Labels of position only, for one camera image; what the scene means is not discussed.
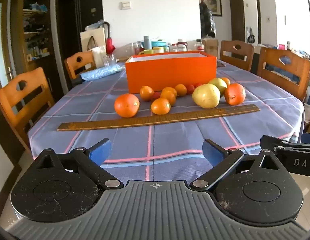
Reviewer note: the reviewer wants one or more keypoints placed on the green-yellow apple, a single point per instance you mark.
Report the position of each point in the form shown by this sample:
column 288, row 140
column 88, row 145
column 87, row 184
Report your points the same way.
column 218, row 83

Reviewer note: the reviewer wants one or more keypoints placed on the dark hanging coat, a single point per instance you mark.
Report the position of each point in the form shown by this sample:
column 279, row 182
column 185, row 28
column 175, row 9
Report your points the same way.
column 207, row 20

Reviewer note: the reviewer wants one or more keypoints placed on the white supplement bottle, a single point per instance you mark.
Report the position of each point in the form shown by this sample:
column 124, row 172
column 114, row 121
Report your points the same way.
column 181, row 46

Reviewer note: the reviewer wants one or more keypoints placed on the small red tomato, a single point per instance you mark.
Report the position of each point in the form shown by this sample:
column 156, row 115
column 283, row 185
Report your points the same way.
column 190, row 89
column 156, row 95
column 198, row 85

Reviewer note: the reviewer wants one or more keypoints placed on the long wooden ruler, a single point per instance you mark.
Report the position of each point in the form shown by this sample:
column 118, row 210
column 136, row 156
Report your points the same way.
column 170, row 118

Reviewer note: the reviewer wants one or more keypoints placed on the blue plastic bag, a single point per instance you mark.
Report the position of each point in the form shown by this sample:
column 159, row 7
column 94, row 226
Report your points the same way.
column 102, row 72

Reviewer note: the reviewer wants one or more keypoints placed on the white wall switch panel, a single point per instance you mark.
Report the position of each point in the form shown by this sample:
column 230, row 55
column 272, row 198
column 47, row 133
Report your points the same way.
column 125, row 5

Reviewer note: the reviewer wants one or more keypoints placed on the white paper bag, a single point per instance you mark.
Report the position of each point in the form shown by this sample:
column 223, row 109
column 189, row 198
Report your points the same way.
column 92, row 38

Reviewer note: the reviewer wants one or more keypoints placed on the black hanging bag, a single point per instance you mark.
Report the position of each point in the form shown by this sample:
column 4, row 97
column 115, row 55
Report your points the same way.
column 251, row 37

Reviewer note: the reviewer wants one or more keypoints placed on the dark wooden shelf cabinet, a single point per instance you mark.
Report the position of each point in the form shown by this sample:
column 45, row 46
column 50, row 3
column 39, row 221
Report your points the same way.
column 34, row 65

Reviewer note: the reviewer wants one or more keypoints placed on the small framed painting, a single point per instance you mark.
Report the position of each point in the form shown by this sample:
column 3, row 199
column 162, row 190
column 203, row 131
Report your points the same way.
column 211, row 1

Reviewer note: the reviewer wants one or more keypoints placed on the white lidded container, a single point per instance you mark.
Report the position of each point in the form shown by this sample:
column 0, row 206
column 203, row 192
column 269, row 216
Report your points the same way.
column 158, row 50

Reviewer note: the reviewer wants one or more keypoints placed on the wooden chair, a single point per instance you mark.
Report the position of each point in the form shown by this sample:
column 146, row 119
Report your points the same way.
column 24, row 97
column 236, row 55
column 78, row 65
column 282, row 72

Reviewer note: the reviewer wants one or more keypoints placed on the dark brown door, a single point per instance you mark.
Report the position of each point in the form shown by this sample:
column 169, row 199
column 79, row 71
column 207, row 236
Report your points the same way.
column 70, row 30

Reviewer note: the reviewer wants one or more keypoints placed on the orange cardboard box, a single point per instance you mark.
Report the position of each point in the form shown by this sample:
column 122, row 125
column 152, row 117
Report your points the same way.
column 170, row 72

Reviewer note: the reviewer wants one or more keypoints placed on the large orange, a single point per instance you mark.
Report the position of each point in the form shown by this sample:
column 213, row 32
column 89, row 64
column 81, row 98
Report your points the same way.
column 127, row 105
column 234, row 93

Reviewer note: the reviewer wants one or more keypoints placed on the red folded umbrella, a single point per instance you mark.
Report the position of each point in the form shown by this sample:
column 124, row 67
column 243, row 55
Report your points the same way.
column 110, row 43

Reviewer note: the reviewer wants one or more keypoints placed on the yellow apple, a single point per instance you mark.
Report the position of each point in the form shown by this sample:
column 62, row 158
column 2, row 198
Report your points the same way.
column 206, row 95

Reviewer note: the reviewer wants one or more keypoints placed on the wooden door with glass panel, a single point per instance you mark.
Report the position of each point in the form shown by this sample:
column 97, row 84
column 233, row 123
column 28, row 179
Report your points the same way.
column 14, row 30

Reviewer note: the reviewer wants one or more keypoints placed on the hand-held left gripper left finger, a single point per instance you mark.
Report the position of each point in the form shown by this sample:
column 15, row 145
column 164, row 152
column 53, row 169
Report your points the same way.
column 101, row 152

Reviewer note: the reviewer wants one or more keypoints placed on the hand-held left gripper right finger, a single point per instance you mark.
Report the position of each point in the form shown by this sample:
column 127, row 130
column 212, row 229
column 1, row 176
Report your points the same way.
column 212, row 152

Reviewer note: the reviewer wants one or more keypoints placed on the clear glass jar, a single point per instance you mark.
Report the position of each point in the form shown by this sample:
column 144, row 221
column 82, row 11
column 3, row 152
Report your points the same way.
column 110, row 61

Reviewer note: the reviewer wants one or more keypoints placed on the dark wooden door frame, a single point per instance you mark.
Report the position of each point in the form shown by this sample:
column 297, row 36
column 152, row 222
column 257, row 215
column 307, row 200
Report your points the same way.
column 231, row 10

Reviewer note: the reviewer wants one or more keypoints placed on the brown cardboard box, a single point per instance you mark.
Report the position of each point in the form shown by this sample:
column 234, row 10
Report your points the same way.
column 210, row 47

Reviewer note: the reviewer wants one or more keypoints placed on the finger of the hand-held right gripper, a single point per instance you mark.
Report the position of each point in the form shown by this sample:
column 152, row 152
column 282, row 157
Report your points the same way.
column 270, row 142

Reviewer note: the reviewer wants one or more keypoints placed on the pile of household clutter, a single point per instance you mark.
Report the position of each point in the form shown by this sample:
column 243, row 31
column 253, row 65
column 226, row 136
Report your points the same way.
column 295, row 50

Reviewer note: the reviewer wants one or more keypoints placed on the small tangerine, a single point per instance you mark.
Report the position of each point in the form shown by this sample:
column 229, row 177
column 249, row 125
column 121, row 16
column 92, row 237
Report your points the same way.
column 180, row 90
column 226, row 80
column 169, row 89
column 160, row 106
column 146, row 93
column 169, row 98

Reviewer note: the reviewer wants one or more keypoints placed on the teal cooking pot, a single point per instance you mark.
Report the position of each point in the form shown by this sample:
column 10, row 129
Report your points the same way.
column 160, row 43

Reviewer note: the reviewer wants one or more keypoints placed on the grey-blue thermos bottle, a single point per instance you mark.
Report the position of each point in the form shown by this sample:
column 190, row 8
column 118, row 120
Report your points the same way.
column 147, row 42

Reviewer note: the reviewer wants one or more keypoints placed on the yellow-green mug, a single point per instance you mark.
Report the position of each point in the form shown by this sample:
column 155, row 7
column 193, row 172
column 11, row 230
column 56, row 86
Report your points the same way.
column 147, row 51

